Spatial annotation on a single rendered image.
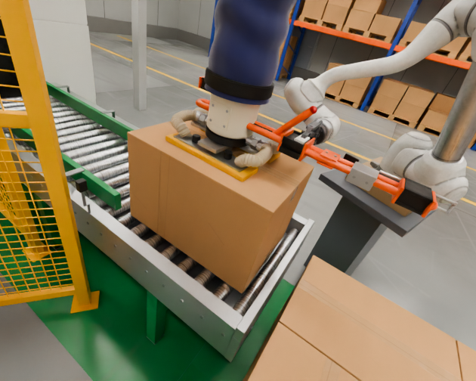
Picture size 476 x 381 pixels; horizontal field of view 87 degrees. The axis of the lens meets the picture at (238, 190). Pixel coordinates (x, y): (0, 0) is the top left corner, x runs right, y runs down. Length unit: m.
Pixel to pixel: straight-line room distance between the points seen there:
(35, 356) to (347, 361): 1.27
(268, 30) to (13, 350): 1.59
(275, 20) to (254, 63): 0.11
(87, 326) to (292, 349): 1.01
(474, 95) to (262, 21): 0.76
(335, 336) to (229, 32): 1.02
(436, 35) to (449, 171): 0.51
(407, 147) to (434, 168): 0.20
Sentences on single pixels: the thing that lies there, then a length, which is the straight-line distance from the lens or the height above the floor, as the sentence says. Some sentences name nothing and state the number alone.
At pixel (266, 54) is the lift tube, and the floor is 1.29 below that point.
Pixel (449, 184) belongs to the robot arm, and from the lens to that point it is 1.33.
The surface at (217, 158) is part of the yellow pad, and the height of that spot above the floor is 0.97.
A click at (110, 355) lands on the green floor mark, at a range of 1.48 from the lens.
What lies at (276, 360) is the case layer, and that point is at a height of 0.54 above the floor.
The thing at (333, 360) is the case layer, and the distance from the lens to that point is 1.02.
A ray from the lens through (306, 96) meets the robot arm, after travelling 1.08.
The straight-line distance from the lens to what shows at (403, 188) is 0.76.
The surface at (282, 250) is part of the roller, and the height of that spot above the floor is 0.55.
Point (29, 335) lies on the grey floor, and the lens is 1.62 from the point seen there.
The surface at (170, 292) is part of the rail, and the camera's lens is 1.00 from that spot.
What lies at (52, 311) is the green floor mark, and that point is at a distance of 1.65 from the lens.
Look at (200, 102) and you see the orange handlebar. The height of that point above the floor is 1.09.
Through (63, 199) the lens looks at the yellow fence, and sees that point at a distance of 1.09.
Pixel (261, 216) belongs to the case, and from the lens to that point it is 0.72.
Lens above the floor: 1.36
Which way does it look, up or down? 34 degrees down
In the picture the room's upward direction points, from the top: 15 degrees clockwise
